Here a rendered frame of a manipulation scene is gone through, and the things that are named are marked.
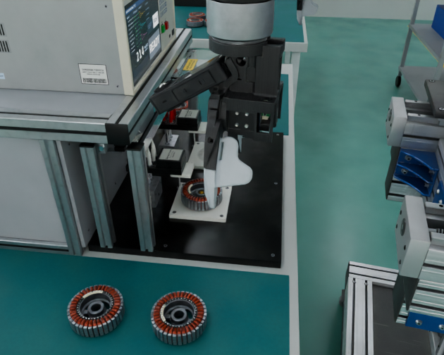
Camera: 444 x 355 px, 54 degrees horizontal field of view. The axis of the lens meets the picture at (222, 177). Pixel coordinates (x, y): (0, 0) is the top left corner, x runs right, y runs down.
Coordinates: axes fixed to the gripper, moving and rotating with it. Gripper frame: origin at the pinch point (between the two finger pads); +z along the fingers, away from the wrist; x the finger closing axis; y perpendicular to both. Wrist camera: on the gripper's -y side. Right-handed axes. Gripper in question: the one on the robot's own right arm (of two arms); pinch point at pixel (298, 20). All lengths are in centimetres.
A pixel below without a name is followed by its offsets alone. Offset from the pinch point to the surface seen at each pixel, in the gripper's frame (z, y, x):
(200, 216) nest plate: 37, -15, -56
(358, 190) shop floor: 115, 36, 83
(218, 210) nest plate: 37, -11, -52
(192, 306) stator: 37, -8, -84
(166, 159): 23, -25, -52
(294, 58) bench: 50, -11, 114
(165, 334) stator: 37, -11, -91
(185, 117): 23.1, -28.0, -28.8
